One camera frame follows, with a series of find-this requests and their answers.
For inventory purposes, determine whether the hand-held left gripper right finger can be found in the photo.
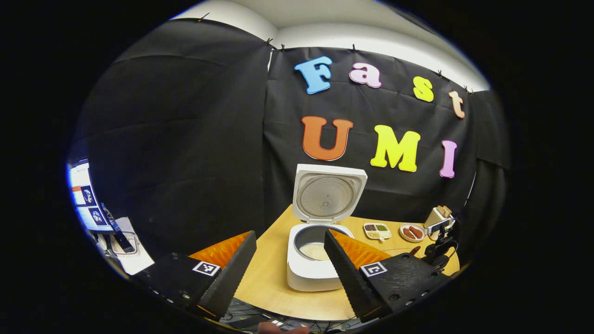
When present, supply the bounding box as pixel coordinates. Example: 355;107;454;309
323;229;453;323

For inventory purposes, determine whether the computer monitor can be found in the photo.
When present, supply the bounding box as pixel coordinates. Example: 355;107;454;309
69;162;114;232

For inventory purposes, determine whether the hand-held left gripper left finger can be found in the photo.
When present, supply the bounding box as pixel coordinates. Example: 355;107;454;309
132;231;257;321

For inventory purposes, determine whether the white round plate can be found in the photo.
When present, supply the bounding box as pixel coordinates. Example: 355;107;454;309
399;224;426;243

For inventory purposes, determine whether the white divided grain dish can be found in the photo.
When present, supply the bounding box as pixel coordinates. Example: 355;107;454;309
363;223;393;242

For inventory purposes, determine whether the black handheld device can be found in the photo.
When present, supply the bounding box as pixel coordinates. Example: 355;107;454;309
100;203;136;253

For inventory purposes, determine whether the white rice cooker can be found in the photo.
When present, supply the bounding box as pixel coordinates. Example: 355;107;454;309
286;164;368;292

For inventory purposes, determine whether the white side table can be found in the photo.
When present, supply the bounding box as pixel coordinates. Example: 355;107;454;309
100;217;155;275

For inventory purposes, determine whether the white toaster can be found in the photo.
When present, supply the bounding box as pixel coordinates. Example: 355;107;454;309
424;206;453;230

